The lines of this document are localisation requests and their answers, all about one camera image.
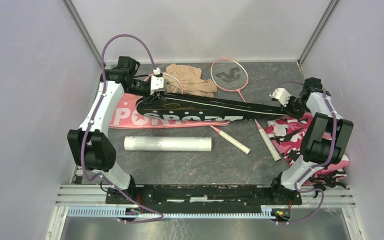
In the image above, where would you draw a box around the black SPORT racket bag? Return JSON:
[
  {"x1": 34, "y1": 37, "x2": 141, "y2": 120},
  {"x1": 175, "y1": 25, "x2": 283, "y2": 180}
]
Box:
[{"x1": 135, "y1": 93, "x2": 287, "y2": 122}]

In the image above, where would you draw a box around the pink SPORT racket bag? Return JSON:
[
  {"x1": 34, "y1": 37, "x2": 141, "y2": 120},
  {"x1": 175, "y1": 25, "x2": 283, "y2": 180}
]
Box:
[{"x1": 109, "y1": 93, "x2": 230, "y2": 129}]

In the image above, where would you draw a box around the white shuttlecock tube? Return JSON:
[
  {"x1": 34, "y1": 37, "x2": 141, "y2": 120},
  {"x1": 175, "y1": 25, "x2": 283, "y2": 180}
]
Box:
[{"x1": 124, "y1": 136, "x2": 212, "y2": 152}]

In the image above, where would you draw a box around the pink frame badminton racket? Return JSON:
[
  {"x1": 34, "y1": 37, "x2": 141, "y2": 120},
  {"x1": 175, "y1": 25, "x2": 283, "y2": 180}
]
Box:
[{"x1": 210, "y1": 58, "x2": 282, "y2": 162}]

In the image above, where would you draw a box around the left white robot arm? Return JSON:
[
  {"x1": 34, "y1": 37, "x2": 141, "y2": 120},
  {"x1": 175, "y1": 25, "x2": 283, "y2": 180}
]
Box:
[{"x1": 67, "y1": 56, "x2": 164, "y2": 204}]

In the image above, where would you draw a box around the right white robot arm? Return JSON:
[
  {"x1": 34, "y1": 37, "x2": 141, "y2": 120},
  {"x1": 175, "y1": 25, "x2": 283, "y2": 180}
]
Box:
[{"x1": 268, "y1": 77, "x2": 354, "y2": 204}]

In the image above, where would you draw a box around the pink camouflage cloth bag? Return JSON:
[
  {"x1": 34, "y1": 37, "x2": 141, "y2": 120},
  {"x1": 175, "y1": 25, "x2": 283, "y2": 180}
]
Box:
[{"x1": 265, "y1": 112, "x2": 350, "y2": 188}]

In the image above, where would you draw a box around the beige cloth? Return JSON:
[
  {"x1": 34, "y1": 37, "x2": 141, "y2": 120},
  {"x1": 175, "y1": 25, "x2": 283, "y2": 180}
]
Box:
[{"x1": 165, "y1": 63, "x2": 218, "y2": 98}]

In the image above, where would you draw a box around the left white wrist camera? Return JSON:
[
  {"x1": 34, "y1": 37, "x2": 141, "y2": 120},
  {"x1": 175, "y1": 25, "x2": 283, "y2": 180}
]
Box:
[{"x1": 150, "y1": 73, "x2": 166, "y2": 94}]

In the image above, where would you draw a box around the white racket handle right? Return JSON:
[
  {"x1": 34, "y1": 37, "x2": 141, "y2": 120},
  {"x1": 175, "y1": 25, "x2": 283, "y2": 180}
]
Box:
[{"x1": 258, "y1": 127, "x2": 282, "y2": 161}]

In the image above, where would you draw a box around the white racket handle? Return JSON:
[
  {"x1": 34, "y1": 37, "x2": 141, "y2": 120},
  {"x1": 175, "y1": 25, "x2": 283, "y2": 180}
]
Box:
[
  {"x1": 218, "y1": 130, "x2": 251, "y2": 155},
  {"x1": 258, "y1": 127, "x2": 282, "y2": 161}
]

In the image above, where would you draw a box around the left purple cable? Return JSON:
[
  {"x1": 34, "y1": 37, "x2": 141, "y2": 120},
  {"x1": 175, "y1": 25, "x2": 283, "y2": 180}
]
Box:
[{"x1": 80, "y1": 33, "x2": 165, "y2": 224}]

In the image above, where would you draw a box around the white racket handle left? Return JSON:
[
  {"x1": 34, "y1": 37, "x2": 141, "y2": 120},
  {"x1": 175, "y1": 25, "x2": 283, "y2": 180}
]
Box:
[{"x1": 218, "y1": 130, "x2": 251, "y2": 155}]

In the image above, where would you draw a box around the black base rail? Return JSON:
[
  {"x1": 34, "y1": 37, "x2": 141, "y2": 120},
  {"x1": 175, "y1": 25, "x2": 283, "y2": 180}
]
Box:
[{"x1": 105, "y1": 184, "x2": 303, "y2": 215}]

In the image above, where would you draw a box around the white toothed cable duct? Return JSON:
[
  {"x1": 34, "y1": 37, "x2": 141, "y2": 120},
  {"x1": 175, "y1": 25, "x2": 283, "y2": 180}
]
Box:
[{"x1": 67, "y1": 206, "x2": 285, "y2": 220}]

